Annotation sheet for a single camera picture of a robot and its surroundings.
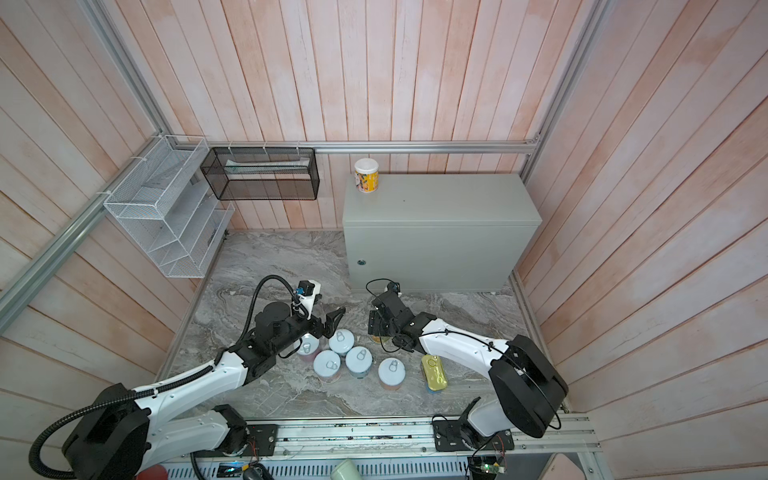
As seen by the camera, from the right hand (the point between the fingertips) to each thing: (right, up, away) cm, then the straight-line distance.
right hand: (379, 319), depth 88 cm
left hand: (-13, +5, -7) cm, 16 cm away
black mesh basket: (-42, +49, +16) cm, 66 cm away
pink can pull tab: (-20, -7, -5) cm, 22 cm away
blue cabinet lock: (-5, +17, +2) cm, 18 cm away
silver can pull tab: (-11, -6, -3) cm, 13 cm away
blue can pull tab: (-5, -9, -6) cm, 12 cm away
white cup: (-7, -27, -25) cm, 38 cm away
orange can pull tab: (+3, -13, -8) cm, 16 cm away
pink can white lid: (-14, -11, -7) cm, 19 cm away
